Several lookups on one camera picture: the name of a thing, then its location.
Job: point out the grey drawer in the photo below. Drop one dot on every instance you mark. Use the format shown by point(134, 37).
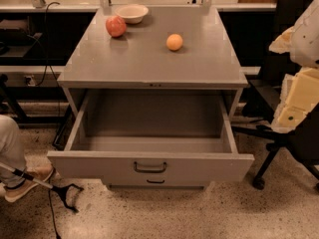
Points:
point(134, 135)
point(164, 184)

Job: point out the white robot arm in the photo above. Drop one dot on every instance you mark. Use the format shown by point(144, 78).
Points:
point(309, 20)

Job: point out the padded gripper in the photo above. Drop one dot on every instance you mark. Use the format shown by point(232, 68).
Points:
point(306, 39)

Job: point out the person leg beige trousers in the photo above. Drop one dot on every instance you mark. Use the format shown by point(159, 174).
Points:
point(11, 151)

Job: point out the black grabber reacher tool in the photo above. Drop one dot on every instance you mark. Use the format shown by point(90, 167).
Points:
point(61, 191)

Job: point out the wall power outlet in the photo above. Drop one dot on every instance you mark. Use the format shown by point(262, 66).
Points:
point(30, 81)

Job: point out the grey top drawer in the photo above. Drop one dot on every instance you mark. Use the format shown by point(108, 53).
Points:
point(134, 135)

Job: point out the orange fruit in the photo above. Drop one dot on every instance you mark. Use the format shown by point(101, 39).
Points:
point(174, 42)

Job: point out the red apple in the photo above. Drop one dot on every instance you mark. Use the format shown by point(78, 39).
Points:
point(116, 26)

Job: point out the tan shoe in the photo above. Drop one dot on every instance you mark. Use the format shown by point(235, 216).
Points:
point(16, 187)

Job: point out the black office chair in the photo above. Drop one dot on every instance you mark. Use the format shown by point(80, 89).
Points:
point(263, 99)

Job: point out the grey metal drawer cabinet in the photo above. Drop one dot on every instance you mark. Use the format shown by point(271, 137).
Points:
point(140, 60)

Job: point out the grey bottom drawer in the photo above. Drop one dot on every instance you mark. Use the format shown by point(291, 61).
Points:
point(164, 184)

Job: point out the white bowl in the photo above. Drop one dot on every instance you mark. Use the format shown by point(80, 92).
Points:
point(133, 13)

